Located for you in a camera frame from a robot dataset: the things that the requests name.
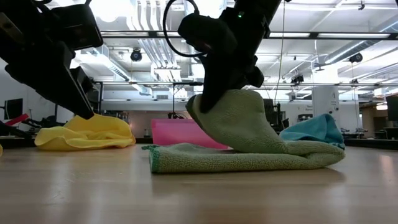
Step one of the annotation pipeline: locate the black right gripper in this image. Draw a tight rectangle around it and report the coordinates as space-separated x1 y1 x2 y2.
178 0 280 113

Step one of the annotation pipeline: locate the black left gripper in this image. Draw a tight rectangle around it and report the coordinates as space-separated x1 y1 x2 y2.
0 0 104 121

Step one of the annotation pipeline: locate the green microfiber towel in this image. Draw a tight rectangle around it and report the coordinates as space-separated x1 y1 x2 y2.
141 89 346 174

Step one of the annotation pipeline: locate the blue microfiber towel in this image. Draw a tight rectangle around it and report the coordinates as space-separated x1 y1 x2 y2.
279 113 346 149

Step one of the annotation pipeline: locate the black ceiling spotlight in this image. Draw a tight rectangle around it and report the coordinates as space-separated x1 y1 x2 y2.
129 48 143 62
348 52 364 64

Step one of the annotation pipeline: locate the black equipment rack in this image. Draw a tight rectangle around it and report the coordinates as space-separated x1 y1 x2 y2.
263 98 290 130

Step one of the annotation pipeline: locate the black monitor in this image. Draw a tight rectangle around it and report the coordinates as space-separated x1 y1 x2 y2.
386 95 398 123
3 98 24 121

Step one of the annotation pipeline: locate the red background object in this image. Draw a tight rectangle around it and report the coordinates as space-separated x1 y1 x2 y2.
4 113 29 127

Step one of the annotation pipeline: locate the pink translucent plastic bin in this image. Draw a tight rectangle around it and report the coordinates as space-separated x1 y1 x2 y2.
150 118 229 151

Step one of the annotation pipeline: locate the white column with signs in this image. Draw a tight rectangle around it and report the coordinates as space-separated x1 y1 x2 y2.
312 85 340 122

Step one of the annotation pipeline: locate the black metal frame stand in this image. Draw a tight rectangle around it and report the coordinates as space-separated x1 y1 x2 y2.
93 81 220 119

